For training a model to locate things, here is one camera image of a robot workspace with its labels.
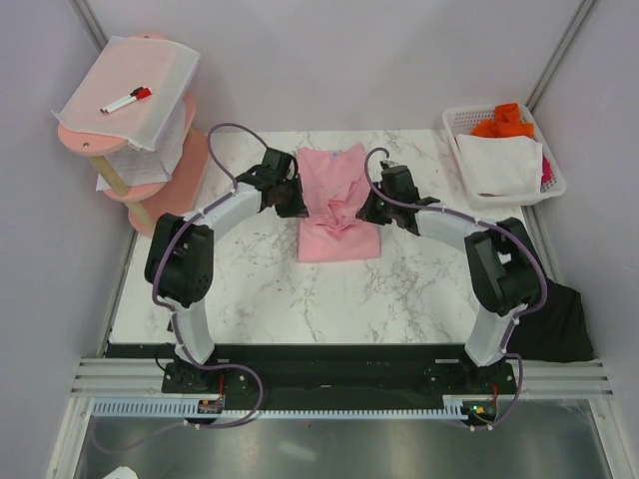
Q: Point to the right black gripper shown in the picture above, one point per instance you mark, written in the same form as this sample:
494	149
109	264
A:
367	213

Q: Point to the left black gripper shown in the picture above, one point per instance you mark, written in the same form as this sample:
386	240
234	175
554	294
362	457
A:
298	209

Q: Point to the pink t shirt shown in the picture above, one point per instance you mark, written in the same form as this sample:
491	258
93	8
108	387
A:
334	189

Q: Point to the black cloth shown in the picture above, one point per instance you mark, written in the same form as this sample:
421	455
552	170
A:
557	332

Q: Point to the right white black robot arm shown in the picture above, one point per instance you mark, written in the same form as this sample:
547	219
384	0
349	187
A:
505	273

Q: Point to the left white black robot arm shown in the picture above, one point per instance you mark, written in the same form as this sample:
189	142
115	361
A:
180	263

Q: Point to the white plastic laundry basket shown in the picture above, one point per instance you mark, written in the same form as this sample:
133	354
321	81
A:
462	120

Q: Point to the pink tiered wooden stand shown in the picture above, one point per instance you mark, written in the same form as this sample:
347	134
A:
147	202

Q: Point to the white folded cloth in basket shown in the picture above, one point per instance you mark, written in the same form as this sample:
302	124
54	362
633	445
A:
504	167

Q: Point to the orange cloth in basket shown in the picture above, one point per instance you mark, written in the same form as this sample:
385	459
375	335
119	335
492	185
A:
506	123

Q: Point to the white paper sheets on stand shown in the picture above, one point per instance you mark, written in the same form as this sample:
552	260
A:
140	167

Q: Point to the magenta cloth in basket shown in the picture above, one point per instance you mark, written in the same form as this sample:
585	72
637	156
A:
546	171

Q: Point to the red capped white marker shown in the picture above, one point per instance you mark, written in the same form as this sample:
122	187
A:
146	92

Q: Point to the black capped white marker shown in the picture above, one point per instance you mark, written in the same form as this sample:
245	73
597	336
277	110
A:
112	106

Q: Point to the white mesh cloth on stand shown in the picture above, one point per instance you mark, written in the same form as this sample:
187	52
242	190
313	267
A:
165	67

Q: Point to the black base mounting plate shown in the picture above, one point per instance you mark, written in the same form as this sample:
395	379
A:
439	368

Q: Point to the white slotted cable duct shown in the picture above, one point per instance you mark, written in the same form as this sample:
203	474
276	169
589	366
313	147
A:
197	408

